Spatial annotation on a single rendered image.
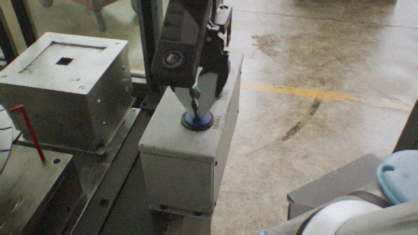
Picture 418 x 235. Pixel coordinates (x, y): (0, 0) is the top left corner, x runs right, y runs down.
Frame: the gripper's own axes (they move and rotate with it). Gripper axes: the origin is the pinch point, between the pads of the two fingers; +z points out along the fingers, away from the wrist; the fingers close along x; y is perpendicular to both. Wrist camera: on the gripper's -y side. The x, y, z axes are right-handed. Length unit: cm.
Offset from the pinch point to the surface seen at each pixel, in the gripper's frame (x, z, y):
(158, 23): 11.9, -3.5, 19.6
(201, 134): -1.3, 1.8, -2.2
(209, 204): -3.3, 12.7, -6.0
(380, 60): -75, 92, 184
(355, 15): -65, 92, 250
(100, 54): 22.4, 1.8, 15.2
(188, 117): 1.3, 1.2, 0.3
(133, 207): 9.4, 16.8, -6.5
